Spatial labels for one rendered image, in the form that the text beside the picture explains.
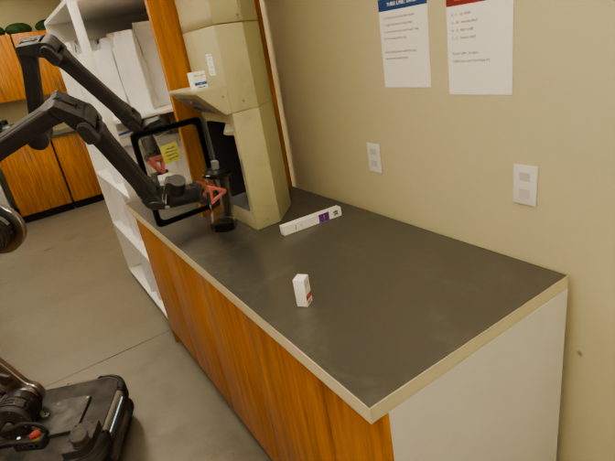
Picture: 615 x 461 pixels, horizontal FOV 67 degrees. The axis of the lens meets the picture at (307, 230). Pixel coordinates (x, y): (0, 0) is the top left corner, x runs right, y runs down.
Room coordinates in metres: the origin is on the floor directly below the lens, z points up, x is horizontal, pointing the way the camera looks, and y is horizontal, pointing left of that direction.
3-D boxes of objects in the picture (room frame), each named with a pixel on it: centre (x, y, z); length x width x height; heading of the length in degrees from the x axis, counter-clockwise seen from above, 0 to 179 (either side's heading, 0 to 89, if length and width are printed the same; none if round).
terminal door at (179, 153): (1.93, 0.49, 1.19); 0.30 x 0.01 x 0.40; 126
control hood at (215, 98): (1.87, 0.33, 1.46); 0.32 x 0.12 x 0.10; 30
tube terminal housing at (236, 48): (1.96, 0.17, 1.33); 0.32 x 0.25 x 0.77; 30
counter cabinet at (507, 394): (1.78, 0.14, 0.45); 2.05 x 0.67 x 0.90; 30
